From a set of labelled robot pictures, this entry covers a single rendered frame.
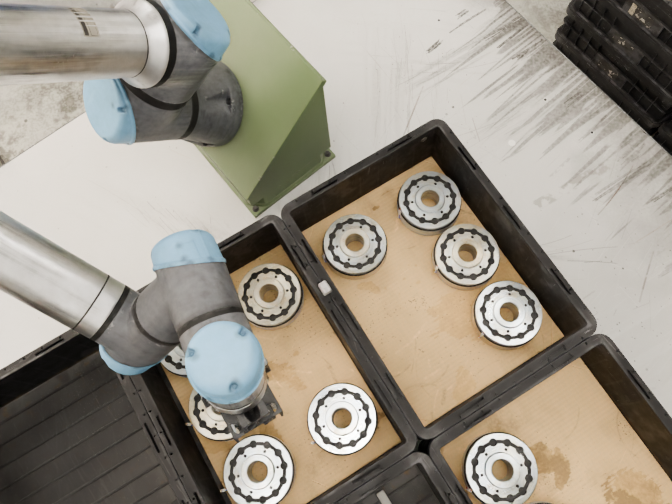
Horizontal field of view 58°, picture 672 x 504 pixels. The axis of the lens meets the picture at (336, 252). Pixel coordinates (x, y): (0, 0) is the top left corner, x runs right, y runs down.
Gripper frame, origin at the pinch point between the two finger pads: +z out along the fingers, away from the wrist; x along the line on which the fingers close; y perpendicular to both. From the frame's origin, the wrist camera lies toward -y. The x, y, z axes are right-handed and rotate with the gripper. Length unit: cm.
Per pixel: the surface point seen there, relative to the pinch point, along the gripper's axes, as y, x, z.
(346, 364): 4.5, 16.0, -0.1
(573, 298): 15, 46, -14
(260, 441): 7.8, -0.9, -1.1
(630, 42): -32, 126, 26
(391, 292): -1.5, 28.1, -1.7
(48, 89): -140, -8, 87
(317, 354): 0.8, 13.0, 0.3
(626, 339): 25, 62, 7
